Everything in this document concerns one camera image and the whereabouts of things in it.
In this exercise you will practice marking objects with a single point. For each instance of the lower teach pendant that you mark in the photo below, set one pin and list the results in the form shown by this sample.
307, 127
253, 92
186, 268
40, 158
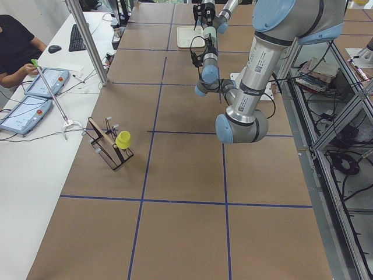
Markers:
26, 115

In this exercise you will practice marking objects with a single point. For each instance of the pale green cup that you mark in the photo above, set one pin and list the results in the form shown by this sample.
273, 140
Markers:
210, 33

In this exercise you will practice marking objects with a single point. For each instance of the teach pendant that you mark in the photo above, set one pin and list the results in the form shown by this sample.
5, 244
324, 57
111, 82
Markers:
55, 77
26, 115

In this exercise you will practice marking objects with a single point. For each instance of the person in black shirt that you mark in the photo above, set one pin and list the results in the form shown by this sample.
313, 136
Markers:
18, 47

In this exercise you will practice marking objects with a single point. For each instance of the black wire cup rack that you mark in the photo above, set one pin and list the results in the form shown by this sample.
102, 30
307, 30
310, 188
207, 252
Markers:
103, 142

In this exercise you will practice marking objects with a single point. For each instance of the black keyboard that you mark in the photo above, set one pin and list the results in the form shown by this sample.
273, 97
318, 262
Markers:
76, 42

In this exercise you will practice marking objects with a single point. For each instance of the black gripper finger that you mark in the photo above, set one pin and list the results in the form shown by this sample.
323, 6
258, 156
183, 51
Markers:
194, 26

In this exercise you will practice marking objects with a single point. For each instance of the metal cylinder can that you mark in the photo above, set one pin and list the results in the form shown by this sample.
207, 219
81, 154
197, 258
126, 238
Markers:
116, 35

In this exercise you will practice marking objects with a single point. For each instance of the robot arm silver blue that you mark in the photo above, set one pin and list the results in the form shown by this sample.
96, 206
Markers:
277, 24
222, 18

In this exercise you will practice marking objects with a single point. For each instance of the stack of magazines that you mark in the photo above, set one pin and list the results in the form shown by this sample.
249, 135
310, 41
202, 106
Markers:
316, 78

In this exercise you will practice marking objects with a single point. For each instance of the upper teach pendant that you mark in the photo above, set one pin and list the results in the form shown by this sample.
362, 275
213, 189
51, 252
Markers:
55, 77

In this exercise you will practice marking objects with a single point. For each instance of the yellow cup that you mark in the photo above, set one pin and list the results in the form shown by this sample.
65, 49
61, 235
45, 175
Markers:
123, 140

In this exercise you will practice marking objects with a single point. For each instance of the black marker pen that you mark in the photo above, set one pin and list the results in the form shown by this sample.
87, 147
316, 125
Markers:
77, 78

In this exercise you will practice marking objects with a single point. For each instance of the pink reacher grabber stick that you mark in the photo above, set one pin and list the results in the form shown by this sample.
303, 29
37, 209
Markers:
67, 122

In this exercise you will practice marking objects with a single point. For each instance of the white bear tray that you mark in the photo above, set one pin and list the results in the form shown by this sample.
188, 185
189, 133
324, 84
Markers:
189, 36

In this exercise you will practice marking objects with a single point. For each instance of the aluminium frame post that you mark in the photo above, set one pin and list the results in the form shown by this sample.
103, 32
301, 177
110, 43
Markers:
77, 13

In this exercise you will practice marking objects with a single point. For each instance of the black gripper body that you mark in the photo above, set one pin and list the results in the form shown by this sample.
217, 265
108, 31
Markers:
210, 48
208, 12

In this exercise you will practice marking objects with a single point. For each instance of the black computer mouse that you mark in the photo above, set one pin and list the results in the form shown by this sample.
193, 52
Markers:
54, 48

